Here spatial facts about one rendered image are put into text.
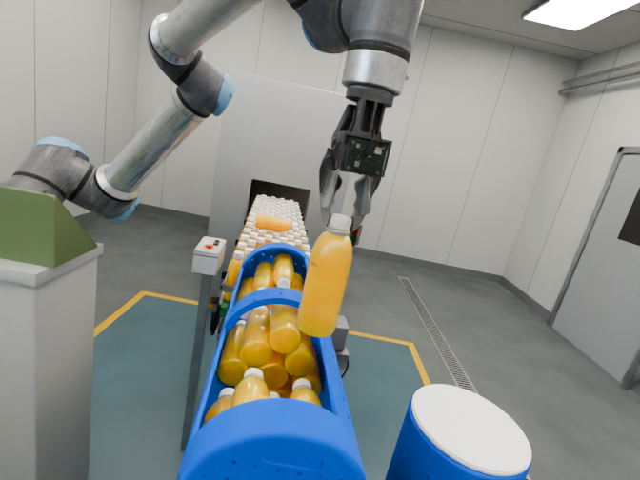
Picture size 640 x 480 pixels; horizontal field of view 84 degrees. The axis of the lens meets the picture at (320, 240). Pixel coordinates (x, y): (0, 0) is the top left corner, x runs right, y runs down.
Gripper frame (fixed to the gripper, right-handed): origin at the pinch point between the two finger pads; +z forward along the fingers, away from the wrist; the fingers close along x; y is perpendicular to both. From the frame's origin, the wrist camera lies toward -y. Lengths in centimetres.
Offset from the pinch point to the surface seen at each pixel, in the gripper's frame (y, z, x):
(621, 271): -246, 53, 345
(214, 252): -83, 39, -31
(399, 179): -472, 18, 174
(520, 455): 0, 46, 51
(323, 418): 15.3, 26.6, 0.7
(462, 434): -4, 46, 40
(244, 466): 19.5, 31.6, -9.8
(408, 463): -6, 56, 30
